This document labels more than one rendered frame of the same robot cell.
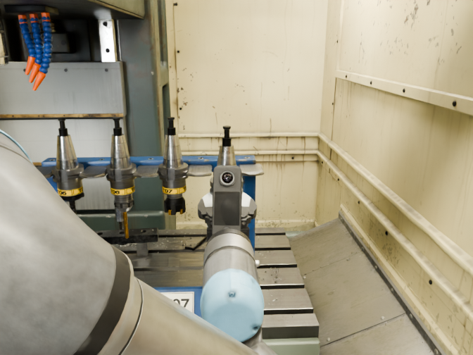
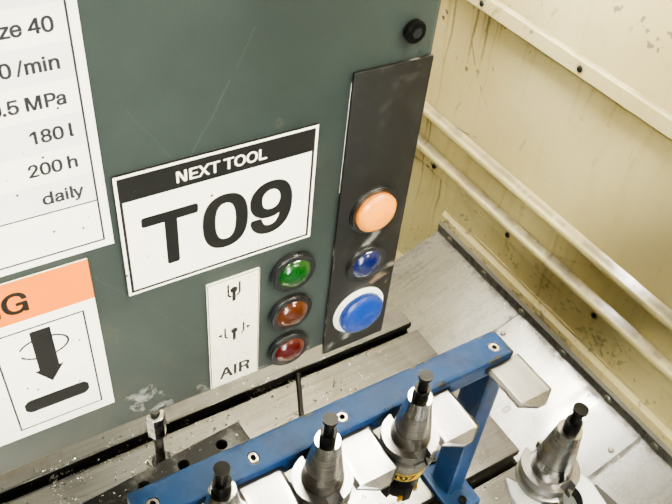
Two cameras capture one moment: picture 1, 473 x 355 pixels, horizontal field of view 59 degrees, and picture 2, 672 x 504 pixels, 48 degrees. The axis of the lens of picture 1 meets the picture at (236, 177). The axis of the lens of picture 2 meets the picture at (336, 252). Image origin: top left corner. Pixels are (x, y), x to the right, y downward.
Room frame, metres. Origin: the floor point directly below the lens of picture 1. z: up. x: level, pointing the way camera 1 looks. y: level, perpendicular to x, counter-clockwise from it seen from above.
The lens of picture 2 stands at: (0.51, 0.48, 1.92)
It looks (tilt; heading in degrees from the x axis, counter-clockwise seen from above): 43 degrees down; 327
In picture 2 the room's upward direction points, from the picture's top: 7 degrees clockwise
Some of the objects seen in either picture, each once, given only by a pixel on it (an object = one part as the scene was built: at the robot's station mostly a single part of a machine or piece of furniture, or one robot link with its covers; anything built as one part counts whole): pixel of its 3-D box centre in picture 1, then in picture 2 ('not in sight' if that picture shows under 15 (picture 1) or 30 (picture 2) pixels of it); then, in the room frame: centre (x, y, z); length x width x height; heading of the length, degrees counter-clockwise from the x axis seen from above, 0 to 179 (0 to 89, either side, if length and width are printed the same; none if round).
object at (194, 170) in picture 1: (199, 170); (448, 420); (0.85, 0.08, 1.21); 0.07 x 0.05 x 0.01; 3
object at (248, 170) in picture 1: (250, 170); (521, 384); (0.86, -0.03, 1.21); 0.07 x 0.05 x 0.01; 3
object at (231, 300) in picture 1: (231, 294); not in sight; (0.47, 0.01, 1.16); 0.11 x 0.08 x 0.09; 3
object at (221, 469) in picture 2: (62, 127); (222, 479); (0.84, 0.35, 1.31); 0.02 x 0.02 x 0.03
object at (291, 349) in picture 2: not in sight; (289, 349); (0.76, 0.34, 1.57); 0.02 x 0.01 x 0.02; 93
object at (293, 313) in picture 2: not in sight; (291, 313); (0.76, 0.34, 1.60); 0.02 x 0.01 x 0.02; 93
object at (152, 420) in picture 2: (120, 224); (158, 437); (1.13, 0.34, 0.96); 0.03 x 0.03 x 0.13
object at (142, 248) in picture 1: (112, 243); (166, 487); (1.07, 0.35, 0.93); 0.26 x 0.05 x 0.06; 98
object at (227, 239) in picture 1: (231, 260); not in sight; (0.54, 0.01, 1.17); 0.08 x 0.05 x 0.08; 93
